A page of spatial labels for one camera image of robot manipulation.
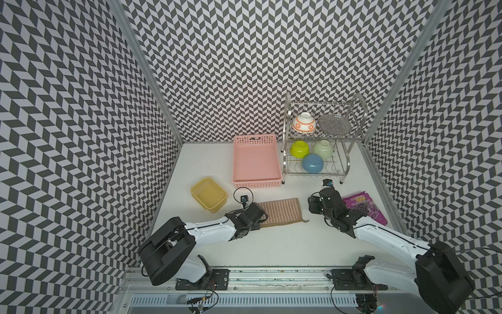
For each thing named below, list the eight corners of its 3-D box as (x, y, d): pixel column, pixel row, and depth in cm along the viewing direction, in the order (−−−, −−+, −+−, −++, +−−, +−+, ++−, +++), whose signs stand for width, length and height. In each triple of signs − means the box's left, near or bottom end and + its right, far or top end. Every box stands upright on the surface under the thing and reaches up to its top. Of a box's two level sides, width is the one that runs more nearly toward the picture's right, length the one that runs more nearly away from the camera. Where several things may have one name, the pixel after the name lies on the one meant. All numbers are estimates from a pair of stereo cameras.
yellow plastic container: (190, 196, 96) (186, 189, 91) (209, 180, 101) (206, 173, 97) (213, 217, 88) (210, 212, 84) (232, 199, 94) (230, 193, 90)
